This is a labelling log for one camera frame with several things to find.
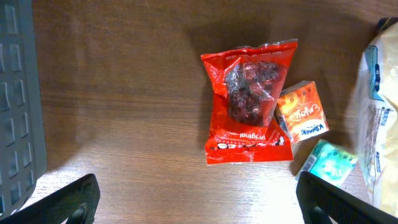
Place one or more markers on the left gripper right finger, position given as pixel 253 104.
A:
pixel 322 202

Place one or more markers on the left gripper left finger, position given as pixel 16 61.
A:
pixel 75 203

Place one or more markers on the teal tissue pack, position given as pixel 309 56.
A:
pixel 329 162

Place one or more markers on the orange tissue pack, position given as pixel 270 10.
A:
pixel 300 112

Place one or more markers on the yellow snack bag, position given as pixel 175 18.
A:
pixel 376 96

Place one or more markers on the red Hacks candy bag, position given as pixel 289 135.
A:
pixel 246 84

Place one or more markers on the grey plastic mesh basket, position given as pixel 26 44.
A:
pixel 23 149

